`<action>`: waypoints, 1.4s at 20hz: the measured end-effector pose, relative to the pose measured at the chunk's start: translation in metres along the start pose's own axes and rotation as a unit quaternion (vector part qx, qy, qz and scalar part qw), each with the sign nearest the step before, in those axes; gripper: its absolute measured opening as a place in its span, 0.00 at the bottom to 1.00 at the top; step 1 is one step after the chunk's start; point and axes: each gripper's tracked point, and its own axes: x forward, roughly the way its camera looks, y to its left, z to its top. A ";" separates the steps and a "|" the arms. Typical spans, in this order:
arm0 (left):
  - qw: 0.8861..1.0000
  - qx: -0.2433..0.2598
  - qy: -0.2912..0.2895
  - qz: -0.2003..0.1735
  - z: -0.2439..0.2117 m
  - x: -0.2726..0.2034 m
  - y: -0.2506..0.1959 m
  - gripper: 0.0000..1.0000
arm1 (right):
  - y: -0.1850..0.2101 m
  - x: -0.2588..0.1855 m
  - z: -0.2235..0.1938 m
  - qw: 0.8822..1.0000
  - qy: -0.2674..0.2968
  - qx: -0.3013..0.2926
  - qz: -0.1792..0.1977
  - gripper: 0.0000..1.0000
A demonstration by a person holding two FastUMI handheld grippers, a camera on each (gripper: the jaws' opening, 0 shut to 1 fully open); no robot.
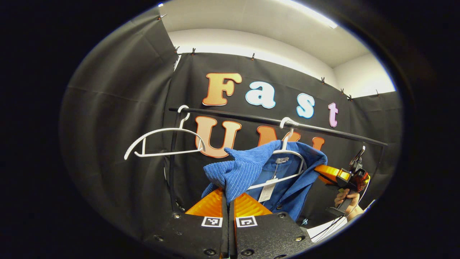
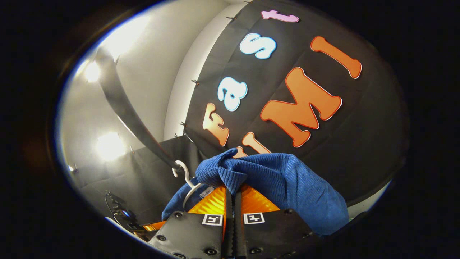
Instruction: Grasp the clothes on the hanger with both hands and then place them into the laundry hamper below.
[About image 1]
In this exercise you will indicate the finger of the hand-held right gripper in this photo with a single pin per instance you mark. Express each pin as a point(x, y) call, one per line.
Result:
point(330, 172)

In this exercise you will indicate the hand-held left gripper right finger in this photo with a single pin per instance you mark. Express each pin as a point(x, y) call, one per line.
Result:
point(269, 237)

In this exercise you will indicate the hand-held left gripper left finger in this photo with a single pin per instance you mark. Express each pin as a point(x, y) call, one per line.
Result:
point(190, 232)

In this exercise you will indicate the large white clothes hanger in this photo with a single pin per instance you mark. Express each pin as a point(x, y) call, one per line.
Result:
point(286, 140)

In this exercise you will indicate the small white clothes hanger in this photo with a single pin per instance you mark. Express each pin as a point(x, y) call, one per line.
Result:
point(161, 130)

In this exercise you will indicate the black backdrop cloth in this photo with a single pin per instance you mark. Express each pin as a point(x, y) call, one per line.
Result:
point(118, 108)

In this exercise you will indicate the black clothes rack rail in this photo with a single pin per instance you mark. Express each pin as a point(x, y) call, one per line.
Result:
point(251, 118)

